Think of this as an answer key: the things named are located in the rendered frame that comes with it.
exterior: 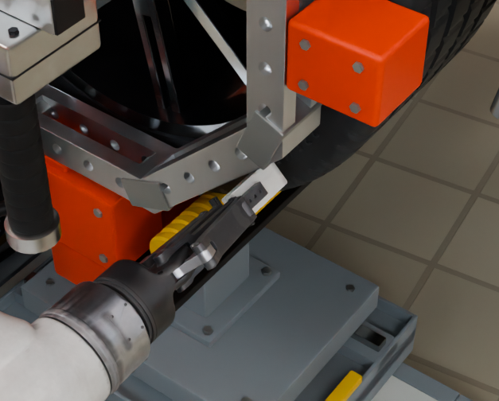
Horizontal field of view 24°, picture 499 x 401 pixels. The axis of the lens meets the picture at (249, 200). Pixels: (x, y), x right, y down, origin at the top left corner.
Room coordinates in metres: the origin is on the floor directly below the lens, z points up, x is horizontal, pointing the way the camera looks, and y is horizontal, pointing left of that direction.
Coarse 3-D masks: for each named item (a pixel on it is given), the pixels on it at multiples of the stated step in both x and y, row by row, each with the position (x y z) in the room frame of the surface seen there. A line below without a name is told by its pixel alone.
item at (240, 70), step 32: (128, 0) 1.17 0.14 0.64; (160, 0) 1.00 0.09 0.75; (192, 0) 0.96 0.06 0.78; (128, 32) 1.12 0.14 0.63; (160, 32) 0.99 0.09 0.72; (192, 32) 1.14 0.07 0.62; (224, 32) 0.94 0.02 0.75; (96, 64) 1.06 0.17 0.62; (128, 64) 1.07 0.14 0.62; (160, 64) 1.00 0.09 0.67; (192, 64) 1.07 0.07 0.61; (224, 64) 1.07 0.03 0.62; (96, 96) 1.02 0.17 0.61; (128, 96) 1.02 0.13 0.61; (160, 96) 0.99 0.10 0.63; (192, 96) 1.01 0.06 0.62; (224, 96) 0.99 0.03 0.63; (160, 128) 0.97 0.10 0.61; (192, 128) 0.94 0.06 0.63
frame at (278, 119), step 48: (288, 0) 0.77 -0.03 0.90; (48, 96) 1.01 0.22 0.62; (288, 96) 0.77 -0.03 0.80; (48, 144) 0.95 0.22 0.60; (96, 144) 0.93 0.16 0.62; (144, 144) 0.93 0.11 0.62; (192, 144) 0.89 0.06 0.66; (240, 144) 0.79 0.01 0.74; (288, 144) 0.77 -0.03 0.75; (144, 192) 0.86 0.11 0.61; (192, 192) 0.83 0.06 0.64
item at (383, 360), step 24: (24, 312) 1.11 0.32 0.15; (384, 312) 1.11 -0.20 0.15; (408, 312) 1.09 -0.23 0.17; (360, 336) 1.04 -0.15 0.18; (384, 336) 1.05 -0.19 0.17; (408, 336) 1.07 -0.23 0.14; (336, 360) 1.02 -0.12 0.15; (360, 360) 1.01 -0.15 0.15; (384, 360) 1.01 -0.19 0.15; (120, 384) 0.98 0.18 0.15; (144, 384) 0.98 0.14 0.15; (312, 384) 0.98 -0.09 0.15; (336, 384) 0.98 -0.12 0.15; (360, 384) 0.96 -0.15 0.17
